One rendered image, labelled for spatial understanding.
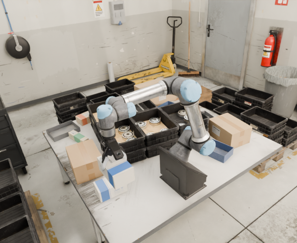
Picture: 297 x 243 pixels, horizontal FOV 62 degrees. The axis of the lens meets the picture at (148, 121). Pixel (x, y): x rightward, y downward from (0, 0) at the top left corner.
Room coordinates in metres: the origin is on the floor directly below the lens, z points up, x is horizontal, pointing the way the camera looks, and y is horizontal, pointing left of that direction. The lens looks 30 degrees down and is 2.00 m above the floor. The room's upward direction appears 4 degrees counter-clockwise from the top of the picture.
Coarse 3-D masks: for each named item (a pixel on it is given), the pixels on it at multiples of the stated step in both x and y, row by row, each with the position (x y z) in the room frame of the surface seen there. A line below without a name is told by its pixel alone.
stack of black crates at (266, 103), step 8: (248, 88) 3.13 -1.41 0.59; (240, 96) 2.90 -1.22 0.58; (248, 96) 3.06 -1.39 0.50; (256, 96) 3.02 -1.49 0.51; (264, 96) 2.94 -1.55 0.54; (272, 96) 2.81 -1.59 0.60; (240, 104) 2.90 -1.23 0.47; (248, 104) 2.82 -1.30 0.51; (256, 104) 2.73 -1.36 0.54; (264, 104) 2.71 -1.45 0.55; (272, 104) 2.82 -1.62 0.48
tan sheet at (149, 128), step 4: (148, 120) 2.01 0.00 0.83; (148, 124) 1.94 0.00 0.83; (160, 124) 1.92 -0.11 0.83; (148, 128) 1.87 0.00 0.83; (152, 128) 1.87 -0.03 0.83; (156, 128) 1.86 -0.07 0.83; (160, 128) 1.86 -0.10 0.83; (144, 132) 1.81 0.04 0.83; (148, 132) 1.81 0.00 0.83; (152, 132) 1.80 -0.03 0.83; (156, 132) 1.80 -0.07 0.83
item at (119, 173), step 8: (112, 160) 1.07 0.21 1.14; (120, 160) 1.06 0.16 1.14; (112, 168) 1.00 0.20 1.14; (120, 168) 0.99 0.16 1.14; (128, 168) 0.99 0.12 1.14; (112, 176) 0.94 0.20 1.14; (120, 176) 0.95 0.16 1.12; (128, 176) 0.98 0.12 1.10; (112, 184) 0.96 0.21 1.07; (120, 184) 0.95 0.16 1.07
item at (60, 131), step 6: (54, 126) 2.15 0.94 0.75; (60, 126) 2.18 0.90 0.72; (66, 126) 2.21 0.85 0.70; (72, 126) 2.20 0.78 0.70; (78, 126) 2.12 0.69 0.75; (48, 132) 2.04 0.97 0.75; (54, 132) 2.11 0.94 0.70; (60, 132) 2.10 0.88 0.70; (66, 132) 2.10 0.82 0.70; (54, 138) 1.94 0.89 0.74; (60, 138) 1.98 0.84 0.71
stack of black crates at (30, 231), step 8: (24, 216) 1.19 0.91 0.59; (8, 224) 1.13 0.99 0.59; (16, 224) 1.15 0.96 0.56; (24, 224) 1.17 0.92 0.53; (0, 232) 1.10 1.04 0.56; (8, 232) 1.12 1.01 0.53; (16, 232) 1.14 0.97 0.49; (24, 232) 1.14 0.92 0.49; (32, 232) 1.05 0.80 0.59; (0, 240) 1.09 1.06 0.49; (8, 240) 1.08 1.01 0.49; (16, 240) 1.08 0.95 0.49; (24, 240) 1.08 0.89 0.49; (32, 240) 1.07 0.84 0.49
